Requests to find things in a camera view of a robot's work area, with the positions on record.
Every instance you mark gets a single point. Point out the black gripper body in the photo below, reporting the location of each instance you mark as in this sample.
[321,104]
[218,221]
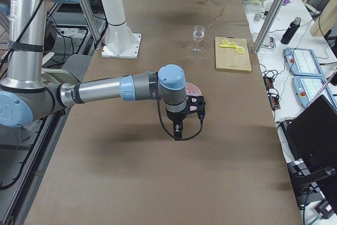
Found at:
[176,117]

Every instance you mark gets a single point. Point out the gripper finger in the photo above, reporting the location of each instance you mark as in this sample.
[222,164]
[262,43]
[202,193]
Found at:
[180,134]
[176,135]

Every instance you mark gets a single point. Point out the clear wine glass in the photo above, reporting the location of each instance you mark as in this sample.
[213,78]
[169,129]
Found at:
[198,35]

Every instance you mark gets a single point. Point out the pink bowl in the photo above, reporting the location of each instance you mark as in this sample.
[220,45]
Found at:
[192,90]

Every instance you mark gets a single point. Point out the bamboo cutting board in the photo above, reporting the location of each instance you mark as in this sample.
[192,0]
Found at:
[228,59]

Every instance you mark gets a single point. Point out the lemon slice far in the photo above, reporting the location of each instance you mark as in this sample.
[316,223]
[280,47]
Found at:
[225,42]

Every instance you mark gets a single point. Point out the lemon slice near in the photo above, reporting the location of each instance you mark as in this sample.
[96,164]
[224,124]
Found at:
[240,50]

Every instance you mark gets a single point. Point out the black monitor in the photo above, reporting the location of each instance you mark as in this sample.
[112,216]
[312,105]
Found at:
[313,134]

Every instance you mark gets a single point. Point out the lower teach pendant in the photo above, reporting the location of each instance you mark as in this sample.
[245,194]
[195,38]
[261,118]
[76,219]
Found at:
[306,88]

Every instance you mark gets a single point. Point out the teach pendant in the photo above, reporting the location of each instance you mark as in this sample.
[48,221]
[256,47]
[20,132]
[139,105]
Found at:
[302,62]
[306,88]

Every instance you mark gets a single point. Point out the upper teach pendant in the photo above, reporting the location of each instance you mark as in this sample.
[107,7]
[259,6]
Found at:
[302,62]

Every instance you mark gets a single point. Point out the black water bottle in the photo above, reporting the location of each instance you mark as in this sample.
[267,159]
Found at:
[291,30]

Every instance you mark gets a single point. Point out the white pedestal column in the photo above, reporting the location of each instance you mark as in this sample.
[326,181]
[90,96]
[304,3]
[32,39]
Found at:
[120,41]

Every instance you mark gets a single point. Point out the aluminium frame post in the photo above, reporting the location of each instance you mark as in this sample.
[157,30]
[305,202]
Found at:
[275,7]

